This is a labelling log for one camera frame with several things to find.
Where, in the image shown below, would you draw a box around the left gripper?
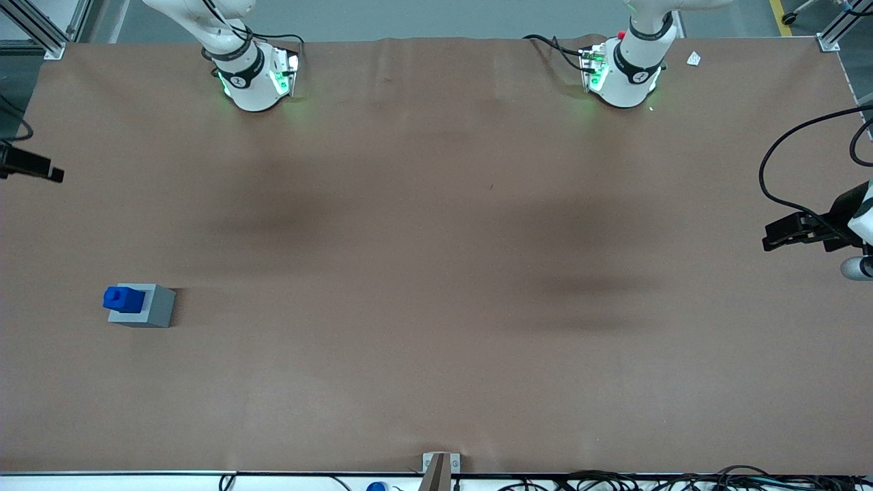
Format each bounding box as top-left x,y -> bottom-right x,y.
763,181 -> 873,252

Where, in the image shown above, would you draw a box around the blue plastic block part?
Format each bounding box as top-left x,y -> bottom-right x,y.
102,286 -> 147,315

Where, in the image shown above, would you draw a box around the gray square base block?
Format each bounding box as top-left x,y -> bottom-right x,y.
108,283 -> 177,329

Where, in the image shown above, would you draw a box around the black caster leg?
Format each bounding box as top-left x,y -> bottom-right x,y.
781,0 -> 820,27

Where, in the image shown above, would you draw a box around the large table cover mat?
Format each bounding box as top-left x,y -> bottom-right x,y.
0,34 -> 873,475

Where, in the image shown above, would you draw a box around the brown wooden beam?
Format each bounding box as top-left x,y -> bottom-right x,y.
417,453 -> 452,491

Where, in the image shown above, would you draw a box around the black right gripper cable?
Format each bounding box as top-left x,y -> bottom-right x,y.
0,94 -> 34,145

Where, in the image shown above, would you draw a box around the long black left gripper cable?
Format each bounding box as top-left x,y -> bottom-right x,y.
758,105 -> 873,231

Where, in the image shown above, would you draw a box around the short black cable loop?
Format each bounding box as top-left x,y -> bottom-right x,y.
848,116 -> 873,168

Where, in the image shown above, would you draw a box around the aluminium frame post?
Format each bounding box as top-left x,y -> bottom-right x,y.
0,0 -> 93,61
818,0 -> 873,53

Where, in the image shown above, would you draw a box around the tangled black floor cables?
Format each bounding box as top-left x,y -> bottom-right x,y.
497,466 -> 873,491

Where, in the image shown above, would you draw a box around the black left arm base cable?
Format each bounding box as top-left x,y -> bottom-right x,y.
523,33 -> 595,73

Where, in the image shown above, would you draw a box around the metal table edge bracket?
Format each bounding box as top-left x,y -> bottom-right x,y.
422,452 -> 461,475

